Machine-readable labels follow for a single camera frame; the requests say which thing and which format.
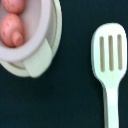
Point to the cream slotted spatula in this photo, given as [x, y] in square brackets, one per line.
[109, 65]

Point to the cream round plate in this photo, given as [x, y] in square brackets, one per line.
[56, 36]

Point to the black table mat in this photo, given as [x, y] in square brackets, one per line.
[67, 95]

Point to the pink strawberry toy lower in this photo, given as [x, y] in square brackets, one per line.
[12, 30]

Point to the pink strawberry toy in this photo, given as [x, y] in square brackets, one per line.
[14, 6]
[12, 30]

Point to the pink strawberry toy upper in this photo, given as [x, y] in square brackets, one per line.
[14, 6]

